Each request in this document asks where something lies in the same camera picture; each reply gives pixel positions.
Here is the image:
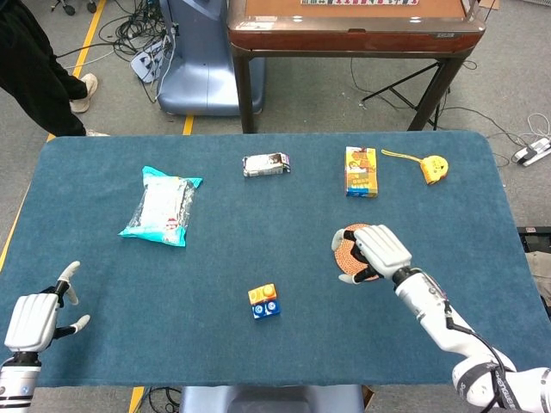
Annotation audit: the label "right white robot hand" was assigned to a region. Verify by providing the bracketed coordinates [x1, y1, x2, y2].
[330, 224, 413, 286]

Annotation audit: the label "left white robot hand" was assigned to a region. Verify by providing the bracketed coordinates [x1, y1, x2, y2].
[3, 260, 91, 367]

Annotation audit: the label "orange toy block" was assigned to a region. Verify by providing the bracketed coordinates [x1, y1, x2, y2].
[247, 282, 278, 305]

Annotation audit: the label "blue toy block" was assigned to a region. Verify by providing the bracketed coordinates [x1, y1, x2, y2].
[251, 299, 282, 321]

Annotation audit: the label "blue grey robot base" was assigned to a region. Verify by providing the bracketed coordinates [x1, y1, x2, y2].
[156, 0, 266, 117]

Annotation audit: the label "round woven rattan coaster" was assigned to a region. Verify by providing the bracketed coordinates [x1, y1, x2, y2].
[333, 223, 384, 283]

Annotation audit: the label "orange cartoon print box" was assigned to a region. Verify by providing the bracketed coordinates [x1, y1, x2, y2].
[344, 146, 379, 199]

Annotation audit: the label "blue felt table cover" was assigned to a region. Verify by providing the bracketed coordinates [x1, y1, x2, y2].
[0, 131, 551, 388]

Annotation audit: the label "crumpled grey drink carton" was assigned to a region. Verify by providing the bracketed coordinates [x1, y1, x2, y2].
[241, 152, 292, 179]

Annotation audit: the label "black case on floor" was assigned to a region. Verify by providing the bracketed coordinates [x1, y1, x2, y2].
[516, 225, 551, 251]

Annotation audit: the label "teal clear snack bag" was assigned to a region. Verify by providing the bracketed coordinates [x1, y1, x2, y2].
[118, 165, 204, 249]

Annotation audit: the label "white power strip with plugs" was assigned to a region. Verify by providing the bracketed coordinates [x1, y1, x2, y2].
[511, 137, 551, 167]

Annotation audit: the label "brown mahjong table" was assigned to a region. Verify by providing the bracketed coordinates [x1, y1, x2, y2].
[226, 0, 487, 134]

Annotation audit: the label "row of face-up mahjong tiles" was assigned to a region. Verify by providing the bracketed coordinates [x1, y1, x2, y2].
[300, 0, 419, 7]

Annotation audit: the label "person in black clothes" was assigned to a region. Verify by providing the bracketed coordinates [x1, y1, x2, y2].
[0, 0, 90, 138]

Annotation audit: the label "black wheeled stool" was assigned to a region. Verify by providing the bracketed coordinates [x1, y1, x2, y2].
[50, 0, 98, 16]

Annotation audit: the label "yellow tape measure with strap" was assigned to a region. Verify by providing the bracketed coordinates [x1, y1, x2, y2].
[381, 148, 449, 186]

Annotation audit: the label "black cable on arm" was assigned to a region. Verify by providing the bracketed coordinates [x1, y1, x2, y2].
[443, 296, 514, 413]

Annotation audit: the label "grey blue robot pedestal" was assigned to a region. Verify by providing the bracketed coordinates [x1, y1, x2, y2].
[178, 384, 366, 413]

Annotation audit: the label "white power strip on cables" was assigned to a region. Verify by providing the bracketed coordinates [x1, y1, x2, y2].
[130, 42, 173, 84]

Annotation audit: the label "tangled black floor cables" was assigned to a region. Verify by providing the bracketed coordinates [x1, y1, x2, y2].
[98, 0, 173, 57]

